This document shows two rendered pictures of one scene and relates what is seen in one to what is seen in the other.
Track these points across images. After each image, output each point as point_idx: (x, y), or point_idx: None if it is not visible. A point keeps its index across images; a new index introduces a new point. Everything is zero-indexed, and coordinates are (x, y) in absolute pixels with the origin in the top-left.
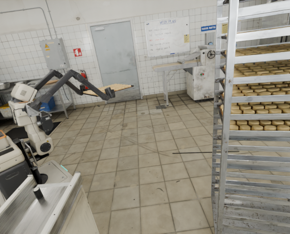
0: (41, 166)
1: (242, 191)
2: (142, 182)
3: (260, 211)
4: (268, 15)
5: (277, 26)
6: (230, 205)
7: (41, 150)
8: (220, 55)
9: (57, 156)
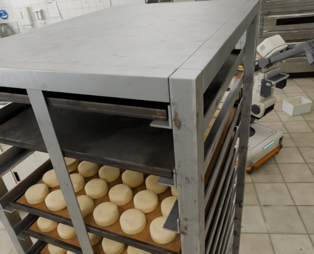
0: (267, 127)
1: None
2: (273, 238)
3: None
4: (217, 115)
5: (222, 149)
6: None
7: (251, 109)
8: (239, 133)
9: None
